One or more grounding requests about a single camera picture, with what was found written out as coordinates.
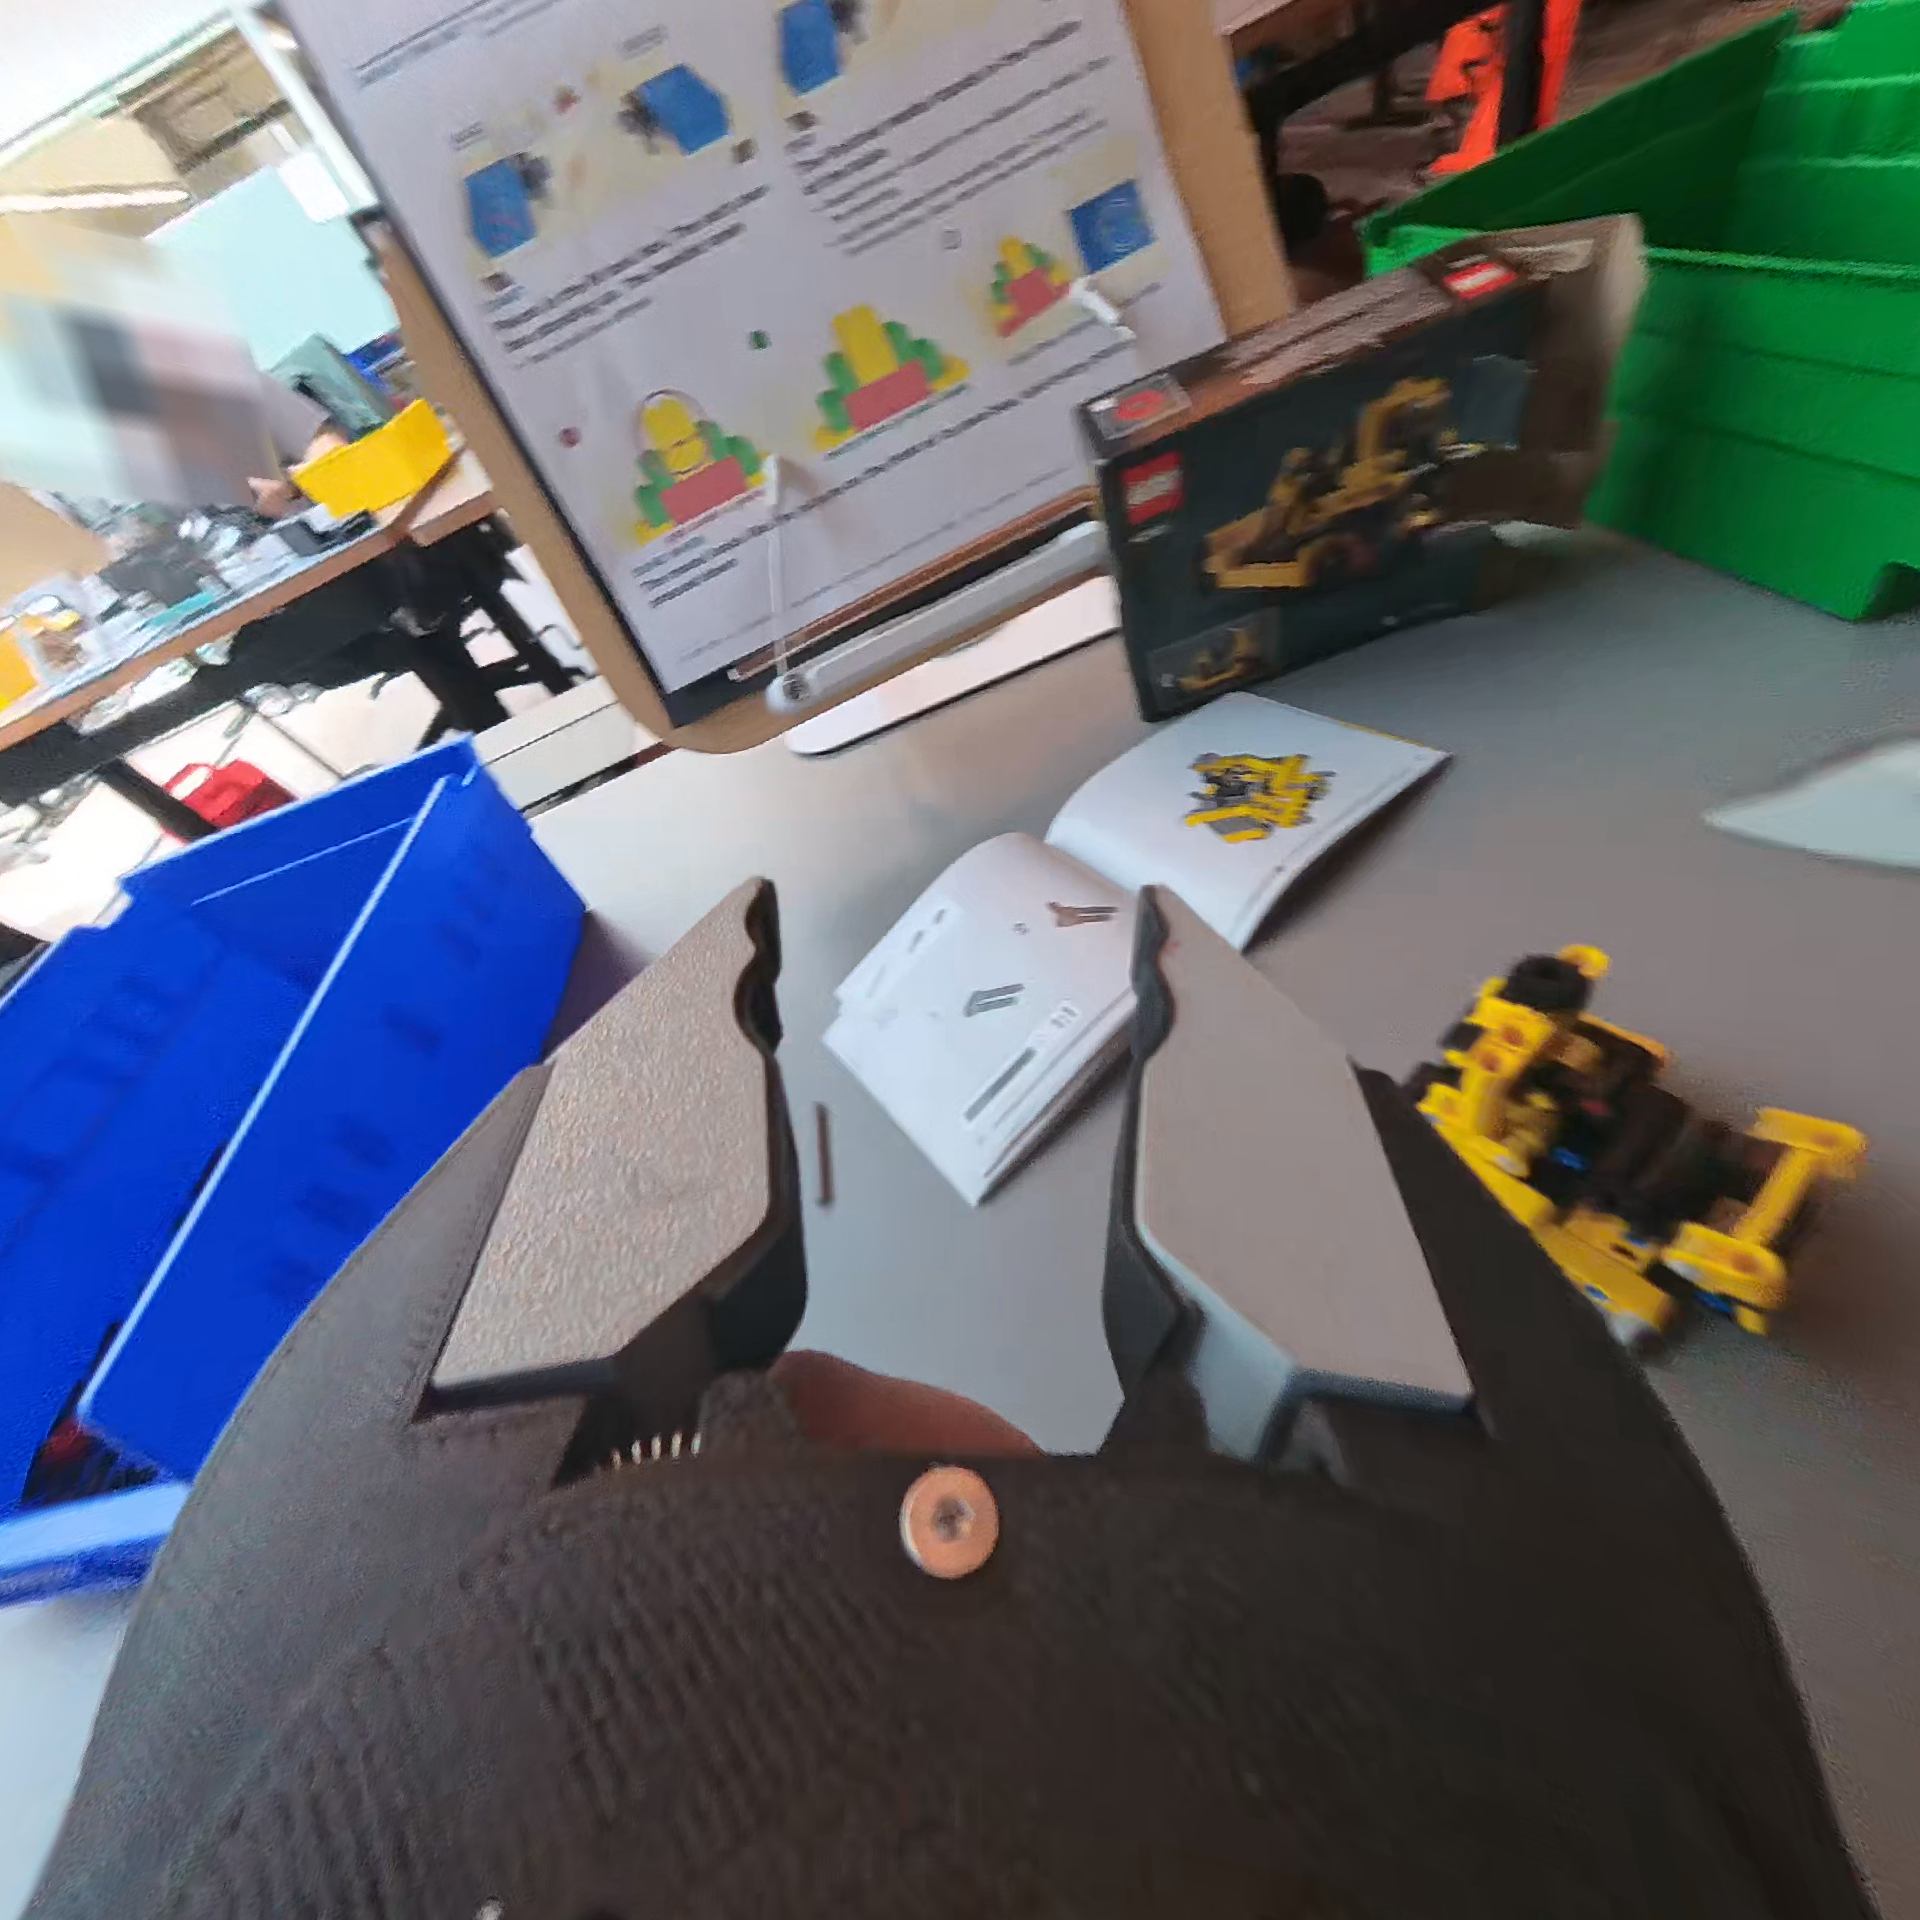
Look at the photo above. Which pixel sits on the cluttered background work table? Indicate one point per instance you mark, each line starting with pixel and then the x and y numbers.
pixel 227 599

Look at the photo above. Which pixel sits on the white board stand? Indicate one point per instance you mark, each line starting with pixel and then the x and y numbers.
pixel 963 661

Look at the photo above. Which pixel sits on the blue plastic bin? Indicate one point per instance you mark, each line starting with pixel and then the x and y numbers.
pixel 303 1050

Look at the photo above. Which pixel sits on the dark lego axle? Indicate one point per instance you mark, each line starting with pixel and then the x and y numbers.
pixel 823 1155

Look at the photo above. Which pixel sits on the yellow plastic bin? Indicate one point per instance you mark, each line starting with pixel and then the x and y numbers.
pixel 378 458

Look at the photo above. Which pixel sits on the yellow black lego vehicle model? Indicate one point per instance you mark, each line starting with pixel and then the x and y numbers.
pixel 1604 1142

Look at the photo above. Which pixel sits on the green plastic bin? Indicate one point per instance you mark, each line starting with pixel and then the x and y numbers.
pixel 1756 345

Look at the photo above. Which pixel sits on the red plastic crate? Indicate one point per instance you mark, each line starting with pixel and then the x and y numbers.
pixel 227 792

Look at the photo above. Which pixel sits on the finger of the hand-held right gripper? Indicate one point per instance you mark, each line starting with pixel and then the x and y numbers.
pixel 1846 811

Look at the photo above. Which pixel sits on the dark lego set box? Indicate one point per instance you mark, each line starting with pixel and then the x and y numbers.
pixel 1321 495

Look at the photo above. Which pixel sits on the printed instruction sheet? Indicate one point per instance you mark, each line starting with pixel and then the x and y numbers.
pixel 781 303

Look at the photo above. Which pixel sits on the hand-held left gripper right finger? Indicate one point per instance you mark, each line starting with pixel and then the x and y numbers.
pixel 1275 1187

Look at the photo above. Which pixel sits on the white lego instruction booklet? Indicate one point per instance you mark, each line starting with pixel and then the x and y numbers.
pixel 1200 840

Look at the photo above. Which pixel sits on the wooden display board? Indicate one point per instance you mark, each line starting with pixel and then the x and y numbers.
pixel 600 631

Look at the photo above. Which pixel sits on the orange plastic object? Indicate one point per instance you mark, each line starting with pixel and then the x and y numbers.
pixel 1501 78

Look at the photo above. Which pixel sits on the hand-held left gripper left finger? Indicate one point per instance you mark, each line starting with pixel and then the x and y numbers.
pixel 631 1170

